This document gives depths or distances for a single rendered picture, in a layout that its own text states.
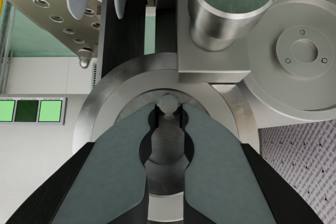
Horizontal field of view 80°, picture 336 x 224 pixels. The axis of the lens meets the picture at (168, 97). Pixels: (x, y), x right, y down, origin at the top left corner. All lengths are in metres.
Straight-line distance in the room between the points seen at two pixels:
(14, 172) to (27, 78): 3.09
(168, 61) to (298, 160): 0.24
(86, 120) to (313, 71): 0.19
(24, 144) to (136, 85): 0.48
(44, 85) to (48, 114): 2.92
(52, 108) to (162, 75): 0.44
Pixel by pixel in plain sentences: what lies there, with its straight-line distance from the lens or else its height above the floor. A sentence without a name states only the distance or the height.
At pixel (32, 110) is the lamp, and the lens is 0.60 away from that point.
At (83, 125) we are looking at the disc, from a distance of 0.18.
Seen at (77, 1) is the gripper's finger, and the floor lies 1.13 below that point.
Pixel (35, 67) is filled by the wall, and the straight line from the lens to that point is 3.66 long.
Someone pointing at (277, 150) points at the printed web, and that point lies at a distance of 0.39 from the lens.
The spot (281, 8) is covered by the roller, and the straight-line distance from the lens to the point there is 0.23.
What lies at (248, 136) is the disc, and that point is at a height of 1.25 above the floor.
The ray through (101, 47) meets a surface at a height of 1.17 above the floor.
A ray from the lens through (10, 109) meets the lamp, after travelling 0.64.
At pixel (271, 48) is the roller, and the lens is 0.21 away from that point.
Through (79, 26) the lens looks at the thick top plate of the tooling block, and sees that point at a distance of 0.47.
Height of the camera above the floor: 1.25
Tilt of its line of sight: 11 degrees down
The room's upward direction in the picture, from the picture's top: 180 degrees counter-clockwise
